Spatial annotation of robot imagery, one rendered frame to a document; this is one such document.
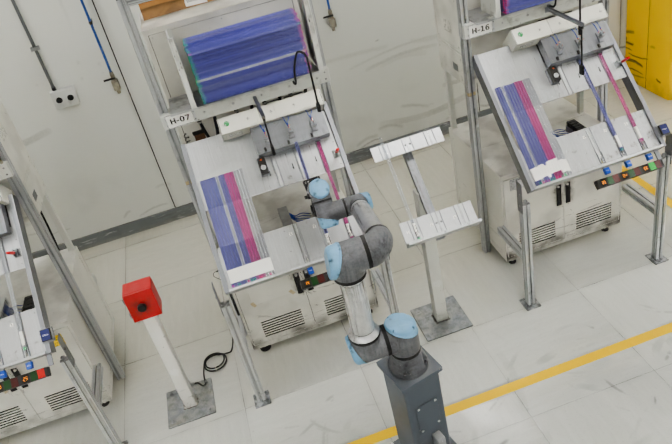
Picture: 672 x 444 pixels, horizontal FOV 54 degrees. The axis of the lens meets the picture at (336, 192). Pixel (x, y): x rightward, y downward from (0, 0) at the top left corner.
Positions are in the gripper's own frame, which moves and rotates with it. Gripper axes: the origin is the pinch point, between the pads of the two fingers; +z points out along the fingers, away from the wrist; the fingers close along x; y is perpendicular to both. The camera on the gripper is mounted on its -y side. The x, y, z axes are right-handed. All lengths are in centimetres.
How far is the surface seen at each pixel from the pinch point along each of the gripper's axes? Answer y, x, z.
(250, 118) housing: 41.8, 15.3, 15.4
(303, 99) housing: 43.2, -10.3, 15.7
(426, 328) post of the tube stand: -83, -39, 51
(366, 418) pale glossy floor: -105, 7, 18
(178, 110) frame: 54, 44, 10
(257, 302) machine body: -43, 39, 50
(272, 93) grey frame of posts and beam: 50, 3, 14
